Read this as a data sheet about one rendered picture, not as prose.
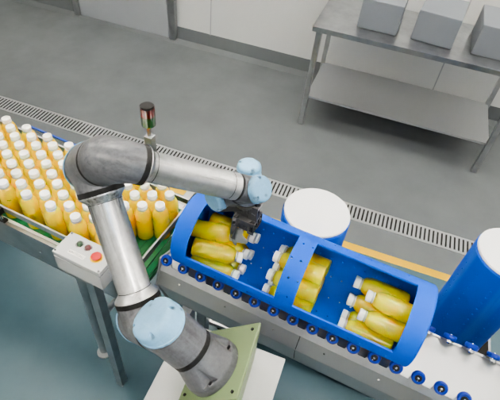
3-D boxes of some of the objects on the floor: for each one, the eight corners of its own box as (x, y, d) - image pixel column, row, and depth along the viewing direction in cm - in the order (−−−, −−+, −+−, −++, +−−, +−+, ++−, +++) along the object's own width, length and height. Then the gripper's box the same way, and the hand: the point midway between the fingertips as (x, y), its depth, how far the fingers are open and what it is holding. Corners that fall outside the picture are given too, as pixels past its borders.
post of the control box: (122, 386, 235) (90, 275, 163) (116, 382, 236) (81, 271, 164) (127, 379, 237) (98, 267, 166) (121, 376, 238) (88, 263, 167)
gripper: (252, 217, 142) (247, 259, 157) (267, 194, 149) (261, 236, 164) (228, 206, 144) (225, 249, 159) (244, 185, 151) (240, 227, 167)
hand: (236, 237), depth 161 cm, fingers closed on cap, 4 cm apart
